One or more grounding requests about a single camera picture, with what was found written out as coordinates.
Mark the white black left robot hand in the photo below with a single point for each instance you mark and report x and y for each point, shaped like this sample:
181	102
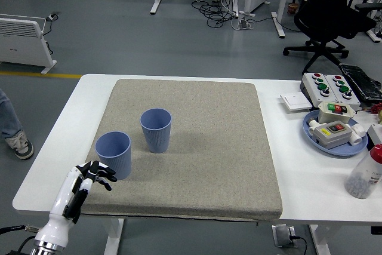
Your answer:
61	201

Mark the blue ribbed plastic cup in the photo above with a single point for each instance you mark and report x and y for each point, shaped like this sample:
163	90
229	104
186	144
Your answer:
156	138
115	159

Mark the grey push-button control box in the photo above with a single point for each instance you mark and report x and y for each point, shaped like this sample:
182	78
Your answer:
309	87
355	98

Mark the grey-brown fabric mat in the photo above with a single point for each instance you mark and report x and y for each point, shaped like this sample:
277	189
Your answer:
209	147

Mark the grey floor power socket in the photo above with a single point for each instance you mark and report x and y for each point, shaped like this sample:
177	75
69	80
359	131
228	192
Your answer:
53	16

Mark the grey floor socket box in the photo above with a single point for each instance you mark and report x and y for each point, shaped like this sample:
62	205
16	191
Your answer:
282	235

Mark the white table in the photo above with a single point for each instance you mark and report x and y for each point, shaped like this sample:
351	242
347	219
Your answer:
298	183

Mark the white power strip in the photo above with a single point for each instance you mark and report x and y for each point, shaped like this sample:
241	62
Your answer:
245	24

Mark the blue plastic plate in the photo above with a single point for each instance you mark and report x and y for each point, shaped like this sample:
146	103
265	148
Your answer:
343	150

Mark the small brown can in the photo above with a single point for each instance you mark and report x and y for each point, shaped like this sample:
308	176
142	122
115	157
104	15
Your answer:
292	8

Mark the white pipe fitting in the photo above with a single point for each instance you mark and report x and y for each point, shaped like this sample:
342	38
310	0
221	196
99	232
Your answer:
356	137

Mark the clear bottle with red cap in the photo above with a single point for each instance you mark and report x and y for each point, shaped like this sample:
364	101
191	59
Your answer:
364	174

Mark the white box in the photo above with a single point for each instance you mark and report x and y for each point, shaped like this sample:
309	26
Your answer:
376	135

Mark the black wrapped keyboard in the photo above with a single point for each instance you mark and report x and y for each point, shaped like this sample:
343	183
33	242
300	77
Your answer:
364	81

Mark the red yellow small item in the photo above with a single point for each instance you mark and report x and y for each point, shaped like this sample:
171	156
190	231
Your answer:
376	109

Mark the white wall switch plate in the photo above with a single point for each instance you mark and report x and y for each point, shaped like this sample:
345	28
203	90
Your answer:
295	101

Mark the grey switch box yellow label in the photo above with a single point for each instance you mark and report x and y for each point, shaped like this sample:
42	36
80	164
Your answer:
331	137

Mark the cream switch box green red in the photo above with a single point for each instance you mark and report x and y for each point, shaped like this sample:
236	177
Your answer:
328	116

